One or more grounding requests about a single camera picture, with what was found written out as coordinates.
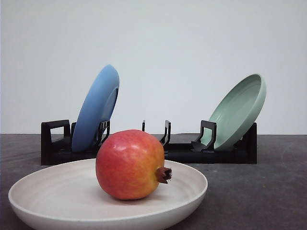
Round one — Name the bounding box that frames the red pomegranate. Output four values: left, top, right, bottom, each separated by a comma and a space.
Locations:
95, 129, 172, 200

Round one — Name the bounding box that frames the black dish rack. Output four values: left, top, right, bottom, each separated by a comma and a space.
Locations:
41, 120, 258, 166

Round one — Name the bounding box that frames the blue plate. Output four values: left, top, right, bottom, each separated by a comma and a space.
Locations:
71, 65, 120, 153

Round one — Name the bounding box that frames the white plate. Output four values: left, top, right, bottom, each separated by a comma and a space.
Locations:
8, 160, 208, 229

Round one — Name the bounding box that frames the green plate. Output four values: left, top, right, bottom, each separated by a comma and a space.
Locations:
201, 74, 267, 151

